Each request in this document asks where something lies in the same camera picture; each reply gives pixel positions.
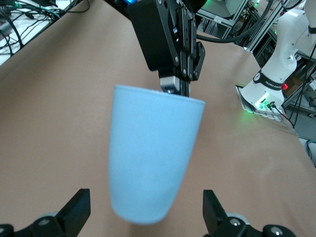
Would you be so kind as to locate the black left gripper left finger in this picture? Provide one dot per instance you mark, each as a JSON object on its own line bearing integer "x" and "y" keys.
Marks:
{"x": 74, "y": 214}

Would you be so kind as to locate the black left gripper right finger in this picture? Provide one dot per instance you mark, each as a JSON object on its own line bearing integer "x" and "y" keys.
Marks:
{"x": 217, "y": 217}

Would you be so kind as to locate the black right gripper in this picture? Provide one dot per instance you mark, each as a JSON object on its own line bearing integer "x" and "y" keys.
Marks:
{"x": 153, "y": 37}

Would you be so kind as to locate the light blue plastic cup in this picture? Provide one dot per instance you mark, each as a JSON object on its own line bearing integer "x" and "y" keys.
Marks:
{"x": 150, "y": 158}

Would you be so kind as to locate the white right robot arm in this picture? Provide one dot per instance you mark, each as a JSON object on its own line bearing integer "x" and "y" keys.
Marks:
{"x": 284, "y": 49}

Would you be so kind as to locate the red cap right arm base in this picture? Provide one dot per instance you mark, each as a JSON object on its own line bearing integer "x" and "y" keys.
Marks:
{"x": 285, "y": 86}

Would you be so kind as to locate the aluminium frame structure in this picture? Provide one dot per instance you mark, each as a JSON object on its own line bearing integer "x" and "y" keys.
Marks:
{"x": 222, "y": 17}

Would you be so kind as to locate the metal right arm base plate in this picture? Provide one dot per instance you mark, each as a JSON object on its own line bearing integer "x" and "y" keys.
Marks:
{"x": 247, "y": 106}

